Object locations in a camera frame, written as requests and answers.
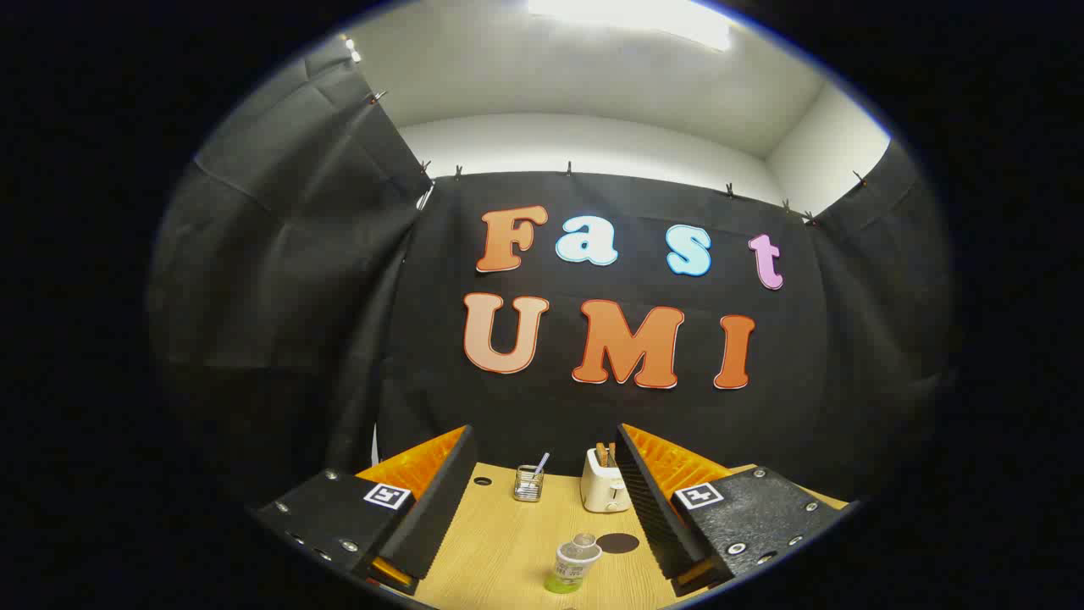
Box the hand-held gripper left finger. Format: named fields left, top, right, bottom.
left=250, top=424, right=478, bottom=596

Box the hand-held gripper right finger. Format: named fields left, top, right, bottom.
left=616, top=423, right=860, bottom=598

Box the white green label juice bottle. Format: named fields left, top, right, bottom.
left=544, top=532, right=603, bottom=594

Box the cream toaster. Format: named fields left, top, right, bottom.
left=580, top=447, right=632, bottom=513

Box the wooden table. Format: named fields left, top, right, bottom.
left=415, top=462, right=848, bottom=610

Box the black backdrop cloth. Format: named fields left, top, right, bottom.
left=148, top=38, right=954, bottom=501

